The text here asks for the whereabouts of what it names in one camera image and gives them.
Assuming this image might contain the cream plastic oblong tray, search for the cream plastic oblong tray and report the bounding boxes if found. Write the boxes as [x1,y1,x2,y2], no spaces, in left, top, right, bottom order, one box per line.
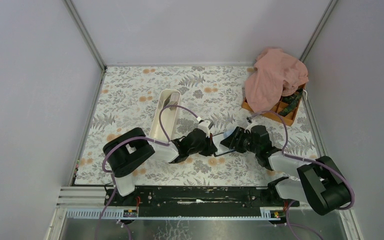
[148,89,181,141]

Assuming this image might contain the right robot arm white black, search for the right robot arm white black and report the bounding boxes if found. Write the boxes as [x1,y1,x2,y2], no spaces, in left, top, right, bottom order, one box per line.
[215,125,355,216]

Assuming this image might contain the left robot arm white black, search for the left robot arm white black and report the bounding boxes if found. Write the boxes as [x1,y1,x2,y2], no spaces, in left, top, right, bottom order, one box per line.
[102,127,218,197]

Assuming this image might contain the wooden organizer box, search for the wooden organizer box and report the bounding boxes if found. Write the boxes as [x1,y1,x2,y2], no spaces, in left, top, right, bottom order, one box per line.
[261,84,306,126]

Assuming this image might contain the floral patterned table mat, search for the floral patterned table mat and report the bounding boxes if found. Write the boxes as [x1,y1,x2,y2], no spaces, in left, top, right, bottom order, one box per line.
[75,65,327,187]

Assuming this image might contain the pink cloth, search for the pink cloth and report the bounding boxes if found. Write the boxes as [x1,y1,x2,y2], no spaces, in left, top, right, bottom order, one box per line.
[244,47,309,113]

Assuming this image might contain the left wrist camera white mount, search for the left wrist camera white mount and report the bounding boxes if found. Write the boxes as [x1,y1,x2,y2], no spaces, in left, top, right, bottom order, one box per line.
[197,119,214,138]

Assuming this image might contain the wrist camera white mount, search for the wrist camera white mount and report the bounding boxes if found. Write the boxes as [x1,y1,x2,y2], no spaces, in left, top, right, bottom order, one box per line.
[197,119,214,138]
[245,117,259,131]

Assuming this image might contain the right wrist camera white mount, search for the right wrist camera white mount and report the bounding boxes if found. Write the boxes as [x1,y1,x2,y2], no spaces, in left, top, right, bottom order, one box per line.
[245,117,259,131]

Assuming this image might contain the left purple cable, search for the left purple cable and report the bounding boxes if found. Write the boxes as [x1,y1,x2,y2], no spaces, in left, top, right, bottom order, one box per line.
[93,104,202,240]

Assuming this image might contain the purple cable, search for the purple cable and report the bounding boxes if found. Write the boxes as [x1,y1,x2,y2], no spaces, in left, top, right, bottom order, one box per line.
[247,110,356,240]
[93,104,202,240]

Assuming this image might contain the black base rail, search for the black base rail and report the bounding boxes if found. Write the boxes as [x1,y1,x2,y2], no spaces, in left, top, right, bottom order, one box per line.
[104,185,292,219]

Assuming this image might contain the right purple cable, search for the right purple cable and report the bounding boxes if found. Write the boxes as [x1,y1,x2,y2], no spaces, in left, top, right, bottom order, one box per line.
[247,110,356,240]

